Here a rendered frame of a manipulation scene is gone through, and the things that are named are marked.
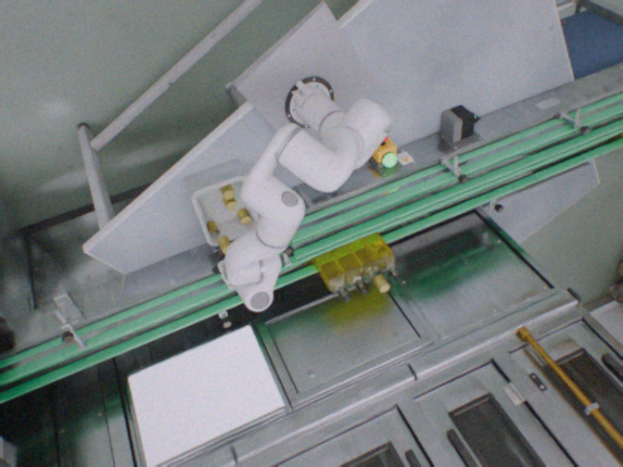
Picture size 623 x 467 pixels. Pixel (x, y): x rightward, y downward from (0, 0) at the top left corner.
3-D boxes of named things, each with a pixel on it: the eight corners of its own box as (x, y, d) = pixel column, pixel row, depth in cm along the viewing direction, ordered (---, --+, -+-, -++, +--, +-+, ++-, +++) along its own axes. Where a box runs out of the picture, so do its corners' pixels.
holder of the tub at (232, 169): (207, 241, 182) (213, 257, 177) (183, 177, 163) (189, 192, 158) (256, 222, 186) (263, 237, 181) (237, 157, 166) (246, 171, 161)
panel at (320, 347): (125, 380, 175) (146, 480, 152) (121, 374, 172) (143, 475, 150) (381, 271, 192) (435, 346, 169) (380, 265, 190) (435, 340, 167)
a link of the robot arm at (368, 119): (312, 147, 125) (357, 87, 121) (334, 148, 148) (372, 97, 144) (345, 173, 125) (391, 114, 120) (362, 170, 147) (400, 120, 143)
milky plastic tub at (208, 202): (202, 232, 178) (209, 249, 173) (182, 178, 162) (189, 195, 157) (253, 212, 182) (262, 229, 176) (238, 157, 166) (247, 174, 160)
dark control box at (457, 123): (438, 131, 193) (452, 143, 187) (439, 110, 187) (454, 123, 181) (460, 122, 194) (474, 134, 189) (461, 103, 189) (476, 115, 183)
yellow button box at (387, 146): (367, 157, 187) (378, 170, 182) (366, 139, 182) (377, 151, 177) (386, 150, 189) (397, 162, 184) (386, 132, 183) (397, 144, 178)
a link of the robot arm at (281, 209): (318, 211, 131) (269, 173, 133) (350, 154, 114) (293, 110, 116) (278, 254, 122) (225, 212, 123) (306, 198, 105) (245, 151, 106)
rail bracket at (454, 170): (436, 163, 184) (459, 186, 175) (437, 145, 179) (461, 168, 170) (446, 159, 185) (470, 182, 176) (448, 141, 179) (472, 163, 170)
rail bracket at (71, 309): (68, 308, 172) (76, 364, 157) (43, 272, 160) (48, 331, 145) (83, 301, 173) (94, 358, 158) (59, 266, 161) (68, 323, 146)
